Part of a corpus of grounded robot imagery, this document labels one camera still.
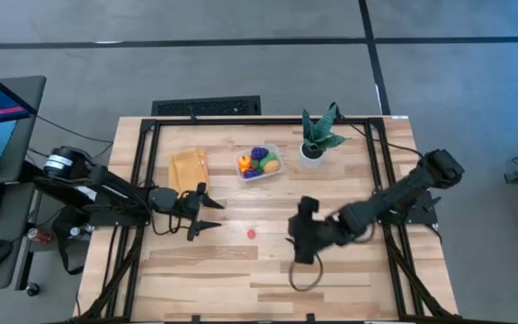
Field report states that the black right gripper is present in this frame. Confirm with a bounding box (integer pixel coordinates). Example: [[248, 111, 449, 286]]
[[288, 196, 353, 266]]

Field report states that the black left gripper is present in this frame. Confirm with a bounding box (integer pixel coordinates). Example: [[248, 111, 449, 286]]
[[177, 182, 225, 242]]

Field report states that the green oval toy vegetable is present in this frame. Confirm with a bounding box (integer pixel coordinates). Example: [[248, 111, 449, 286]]
[[258, 154, 279, 170]]

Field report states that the clear plastic tupperware container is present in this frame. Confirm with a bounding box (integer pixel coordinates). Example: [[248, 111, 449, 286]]
[[233, 142, 286, 183]]

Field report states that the white plant pot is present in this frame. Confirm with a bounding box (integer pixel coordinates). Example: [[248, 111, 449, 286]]
[[298, 142, 327, 170]]

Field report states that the green snake plant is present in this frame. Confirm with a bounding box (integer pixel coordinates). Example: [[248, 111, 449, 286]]
[[301, 102, 348, 154]]

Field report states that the silver drink can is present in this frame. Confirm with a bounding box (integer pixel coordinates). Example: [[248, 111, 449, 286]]
[[68, 224, 94, 239]]

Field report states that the red soda can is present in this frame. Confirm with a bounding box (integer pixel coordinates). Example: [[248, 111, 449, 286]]
[[26, 227, 53, 244]]

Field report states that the grey desk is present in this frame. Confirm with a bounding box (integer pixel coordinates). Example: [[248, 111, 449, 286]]
[[0, 75, 48, 293]]

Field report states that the black cable loop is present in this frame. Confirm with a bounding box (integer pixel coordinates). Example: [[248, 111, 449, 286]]
[[288, 251, 326, 292]]

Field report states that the black aluminium table frame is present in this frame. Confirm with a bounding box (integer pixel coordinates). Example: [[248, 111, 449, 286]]
[[76, 115, 456, 324]]

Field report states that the black strap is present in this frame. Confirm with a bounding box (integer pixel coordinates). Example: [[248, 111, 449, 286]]
[[52, 206, 90, 276]]

